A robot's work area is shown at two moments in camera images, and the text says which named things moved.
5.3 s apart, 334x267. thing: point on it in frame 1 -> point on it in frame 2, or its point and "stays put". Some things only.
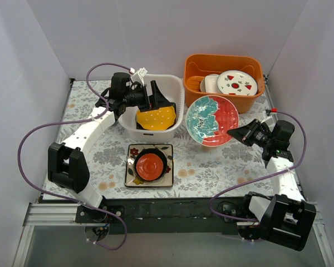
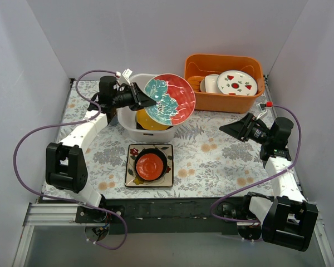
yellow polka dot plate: x=158 y=119 stays put
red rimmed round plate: x=209 y=118 -> x=175 y=98
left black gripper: x=149 y=97 stays put
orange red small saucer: x=149 y=166 stays put
